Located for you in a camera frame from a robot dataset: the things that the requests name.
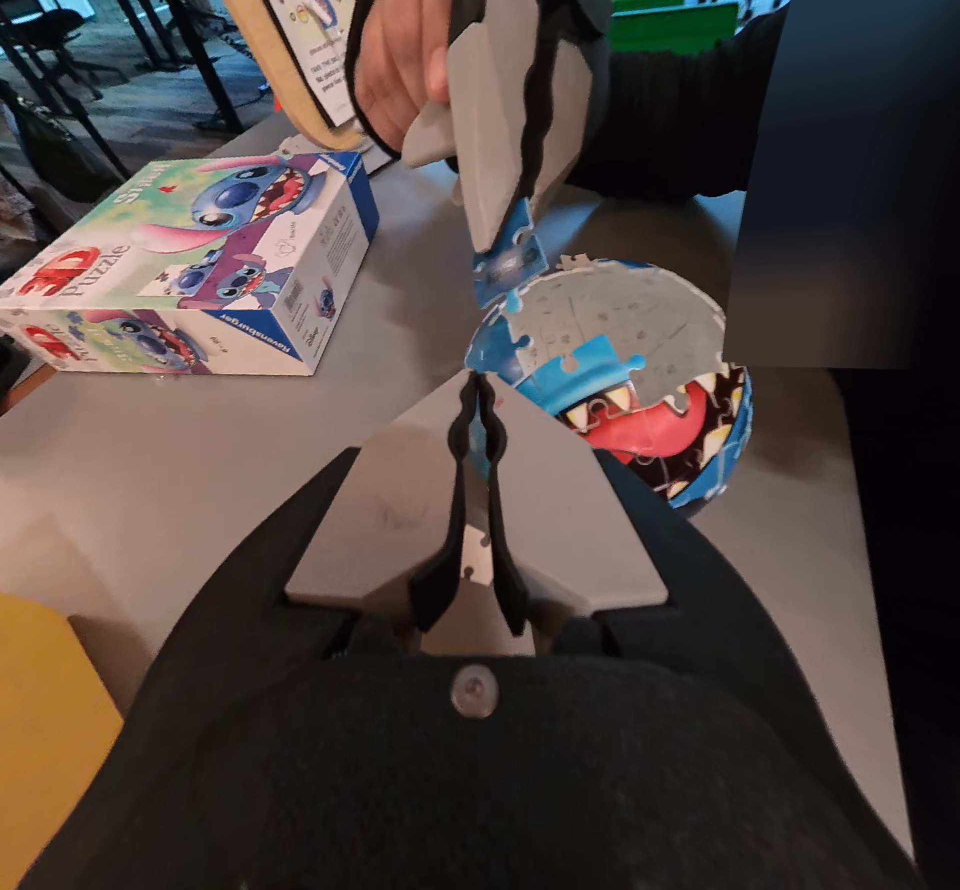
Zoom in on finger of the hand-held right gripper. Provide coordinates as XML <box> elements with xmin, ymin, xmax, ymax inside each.
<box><xmin>401</xmin><ymin>0</ymin><xmax>543</xmax><ymax>255</ymax></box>
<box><xmin>528</xmin><ymin>35</ymin><xmax>596</xmax><ymax>214</ymax></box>

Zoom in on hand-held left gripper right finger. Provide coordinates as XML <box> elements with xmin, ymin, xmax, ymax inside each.
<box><xmin>481</xmin><ymin>371</ymin><xmax>670</xmax><ymax>638</ymax></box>

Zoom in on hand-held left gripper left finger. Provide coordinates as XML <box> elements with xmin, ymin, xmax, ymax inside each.
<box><xmin>285</xmin><ymin>371</ymin><xmax>483</xmax><ymax>634</ymax></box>

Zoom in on white puzzle piece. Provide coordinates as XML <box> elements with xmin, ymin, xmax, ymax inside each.
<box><xmin>459</xmin><ymin>526</ymin><xmax>495</xmax><ymax>585</ymax></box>

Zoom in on blue puzzle piece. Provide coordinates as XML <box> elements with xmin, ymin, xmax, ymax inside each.
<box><xmin>471</xmin><ymin>196</ymin><xmax>549</xmax><ymax>310</ymax></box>

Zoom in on blue puzzle ball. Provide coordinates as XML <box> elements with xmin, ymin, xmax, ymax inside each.
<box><xmin>463</xmin><ymin>254</ymin><xmax>754</xmax><ymax>513</ymax></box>

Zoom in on cartoon printed puzzle box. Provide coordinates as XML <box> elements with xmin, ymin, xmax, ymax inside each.
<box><xmin>0</xmin><ymin>151</ymin><xmax>381</xmax><ymax>378</ymax></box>

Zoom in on person's right hand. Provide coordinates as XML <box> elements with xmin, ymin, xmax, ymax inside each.
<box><xmin>357</xmin><ymin>0</ymin><xmax>454</xmax><ymax>150</ymax></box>

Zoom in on printed instruction sheet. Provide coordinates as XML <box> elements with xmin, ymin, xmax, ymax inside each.
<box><xmin>231</xmin><ymin>0</ymin><xmax>378</xmax><ymax>131</ymax></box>

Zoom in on wooden instruction board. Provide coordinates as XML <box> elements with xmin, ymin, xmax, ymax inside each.
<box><xmin>186</xmin><ymin>0</ymin><xmax>400</xmax><ymax>155</ymax></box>

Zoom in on yellow plastic bin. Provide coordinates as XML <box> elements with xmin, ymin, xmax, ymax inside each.
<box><xmin>0</xmin><ymin>594</ymin><xmax>126</xmax><ymax>890</ymax></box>

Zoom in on black office chair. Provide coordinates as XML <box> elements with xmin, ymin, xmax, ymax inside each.
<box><xmin>0</xmin><ymin>5</ymin><xmax>103</xmax><ymax>101</ymax></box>

